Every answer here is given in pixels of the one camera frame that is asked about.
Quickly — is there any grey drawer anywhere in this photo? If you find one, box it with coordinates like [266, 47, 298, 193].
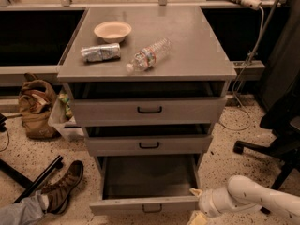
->
[90, 154, 201, 215]
[68, 82, 225, 126]
[85, 124, 212, 156]

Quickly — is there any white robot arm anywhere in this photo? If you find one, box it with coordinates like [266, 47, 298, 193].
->
[189, 175, 300, 225]

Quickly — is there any grey drawer cabinet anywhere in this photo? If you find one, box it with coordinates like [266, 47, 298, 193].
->
[58, 7, 236, 170]

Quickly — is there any brown laced shoe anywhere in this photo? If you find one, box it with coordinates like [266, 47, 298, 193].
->
[41, 160, 83, 214]

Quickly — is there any clear plastic water bottle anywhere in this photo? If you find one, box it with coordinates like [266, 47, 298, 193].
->
[126, 38, 173, 74]

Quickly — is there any black metal stand leg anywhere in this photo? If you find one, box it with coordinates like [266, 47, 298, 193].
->
[0, 156, 63, 203]

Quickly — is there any blue jeans leg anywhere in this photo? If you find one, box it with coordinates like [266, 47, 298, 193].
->
[0, 191, 50, 225]

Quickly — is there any black office chair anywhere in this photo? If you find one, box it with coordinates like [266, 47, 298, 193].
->
[232, 75, 300, 216]

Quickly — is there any beige paper bowl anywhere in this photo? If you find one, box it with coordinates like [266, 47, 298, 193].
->
[94, 22, 132, 43]

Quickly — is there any grey cable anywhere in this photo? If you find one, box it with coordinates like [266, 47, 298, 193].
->
[218, 6, 265, 132]

